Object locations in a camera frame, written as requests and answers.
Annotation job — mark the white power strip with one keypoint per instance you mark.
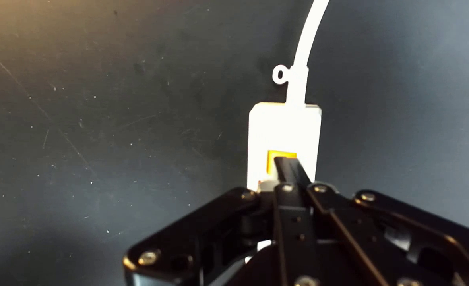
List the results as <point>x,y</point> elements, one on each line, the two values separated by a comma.
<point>283,127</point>

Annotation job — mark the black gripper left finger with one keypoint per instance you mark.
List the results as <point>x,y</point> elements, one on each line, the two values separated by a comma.
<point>218,239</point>

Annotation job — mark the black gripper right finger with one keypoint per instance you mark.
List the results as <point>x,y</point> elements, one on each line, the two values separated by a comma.
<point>381,239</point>

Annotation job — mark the power strip rocker switch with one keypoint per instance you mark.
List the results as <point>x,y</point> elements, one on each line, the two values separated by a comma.
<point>272,158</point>

